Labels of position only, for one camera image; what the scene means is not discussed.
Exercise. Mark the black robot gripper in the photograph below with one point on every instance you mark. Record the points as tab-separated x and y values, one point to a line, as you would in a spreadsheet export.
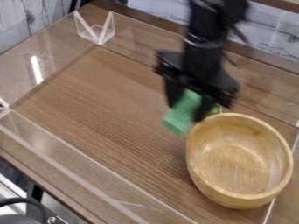
195	69

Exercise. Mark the green rectangular block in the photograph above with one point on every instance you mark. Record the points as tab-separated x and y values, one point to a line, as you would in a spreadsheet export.
179	119

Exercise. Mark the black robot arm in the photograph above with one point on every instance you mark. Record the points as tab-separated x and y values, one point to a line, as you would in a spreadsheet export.
212	19

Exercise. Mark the light wooden bowl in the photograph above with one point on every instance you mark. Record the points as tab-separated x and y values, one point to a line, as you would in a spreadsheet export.
239	160

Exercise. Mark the clear acrylic corner bracket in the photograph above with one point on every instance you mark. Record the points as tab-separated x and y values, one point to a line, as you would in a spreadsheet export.
99	34

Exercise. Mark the black metal table frame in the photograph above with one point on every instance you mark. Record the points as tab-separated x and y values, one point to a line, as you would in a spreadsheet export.
37	210

